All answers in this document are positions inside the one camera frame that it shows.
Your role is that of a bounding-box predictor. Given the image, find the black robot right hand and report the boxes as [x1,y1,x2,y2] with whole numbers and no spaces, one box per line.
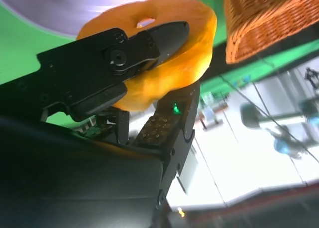
[0,20,202,228]

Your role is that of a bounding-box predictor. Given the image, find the round pumpkin-shaped bread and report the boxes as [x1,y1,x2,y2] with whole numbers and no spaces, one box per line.
[77,0,217,111]

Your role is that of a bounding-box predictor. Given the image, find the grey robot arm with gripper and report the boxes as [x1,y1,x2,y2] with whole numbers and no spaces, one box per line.
[240,67,319,161]

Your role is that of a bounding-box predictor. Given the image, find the lavender plate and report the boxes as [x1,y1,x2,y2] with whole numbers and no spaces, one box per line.
[0,0,207,36]

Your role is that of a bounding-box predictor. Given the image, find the orange wicker basket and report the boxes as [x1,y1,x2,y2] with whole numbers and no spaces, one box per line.
[223,0,319,65]

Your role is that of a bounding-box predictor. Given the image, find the green tablecloth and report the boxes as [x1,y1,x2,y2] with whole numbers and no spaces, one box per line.
[0,0,228,129]

